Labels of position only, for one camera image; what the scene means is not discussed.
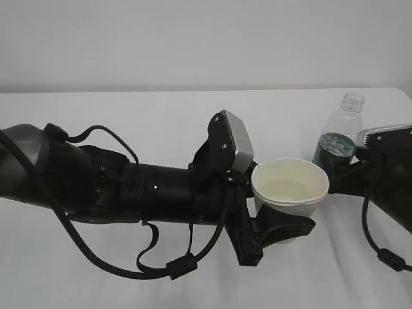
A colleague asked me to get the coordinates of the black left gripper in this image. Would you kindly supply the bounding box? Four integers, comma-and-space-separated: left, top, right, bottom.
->
193, 162, 315, 267

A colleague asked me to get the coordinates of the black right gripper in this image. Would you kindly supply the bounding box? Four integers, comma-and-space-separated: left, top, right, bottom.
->
321, 145, 411, 232

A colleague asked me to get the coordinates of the clear green-label water bottle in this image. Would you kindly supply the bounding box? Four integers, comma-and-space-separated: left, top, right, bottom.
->
312, 92, 365, 169

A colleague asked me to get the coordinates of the white paper cup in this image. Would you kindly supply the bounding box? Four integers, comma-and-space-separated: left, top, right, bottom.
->
250, 157, 330, 245

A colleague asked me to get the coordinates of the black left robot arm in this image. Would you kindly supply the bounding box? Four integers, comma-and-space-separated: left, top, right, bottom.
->
1, 124, 315, 279

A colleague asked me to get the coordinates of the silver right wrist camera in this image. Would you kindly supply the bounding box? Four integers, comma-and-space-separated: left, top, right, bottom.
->
355, 124, 411, 149

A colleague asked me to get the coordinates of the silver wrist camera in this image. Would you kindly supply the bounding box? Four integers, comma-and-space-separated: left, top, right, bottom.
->
207, 109, 254, 173
355, 124, 411, 149

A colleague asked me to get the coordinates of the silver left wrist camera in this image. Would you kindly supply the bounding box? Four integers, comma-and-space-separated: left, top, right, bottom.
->
207, 109, 254, 173

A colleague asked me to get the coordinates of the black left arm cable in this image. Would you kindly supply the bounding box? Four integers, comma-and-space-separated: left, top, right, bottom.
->
0, 124, 232, 281

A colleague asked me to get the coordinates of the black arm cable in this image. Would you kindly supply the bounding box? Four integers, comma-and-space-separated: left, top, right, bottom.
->
362, 194, 412, 273
0, 124, 232, 281

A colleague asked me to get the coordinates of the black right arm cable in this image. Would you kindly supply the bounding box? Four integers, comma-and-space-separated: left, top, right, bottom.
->
362, 194, 412, 273

